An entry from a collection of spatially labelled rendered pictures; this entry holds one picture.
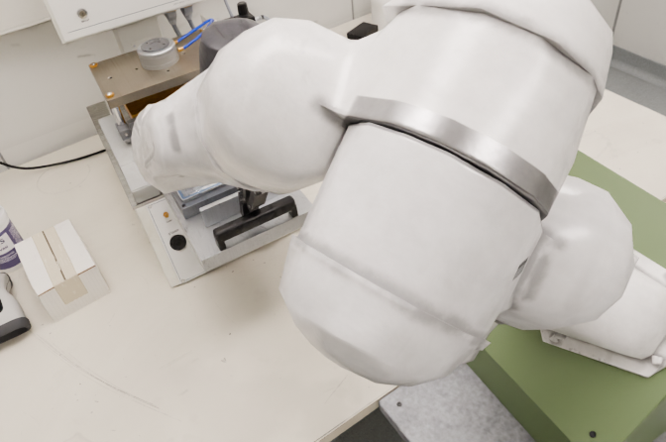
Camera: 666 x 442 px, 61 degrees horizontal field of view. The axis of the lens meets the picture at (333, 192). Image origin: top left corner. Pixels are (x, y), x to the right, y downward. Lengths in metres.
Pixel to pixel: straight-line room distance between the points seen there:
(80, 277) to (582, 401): 0.93
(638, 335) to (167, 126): 0.62
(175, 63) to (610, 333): 0.93
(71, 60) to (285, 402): 1.11
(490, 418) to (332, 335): 0.78
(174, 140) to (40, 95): 1.32
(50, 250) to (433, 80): 1.15
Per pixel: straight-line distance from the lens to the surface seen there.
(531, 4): 0.28
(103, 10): 1.36
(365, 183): 0.25
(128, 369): 1.17
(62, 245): 1.33
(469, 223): 0.25
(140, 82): 1.22
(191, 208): 1.05
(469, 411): 1.03
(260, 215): 0.97
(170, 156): 0.45
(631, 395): 0.89
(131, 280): 1.31
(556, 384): 0.92
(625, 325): 0.82
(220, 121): 0.31
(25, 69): 1.72
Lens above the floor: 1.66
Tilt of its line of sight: 41 degrees down
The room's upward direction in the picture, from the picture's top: 7 degrees counter-clockwise
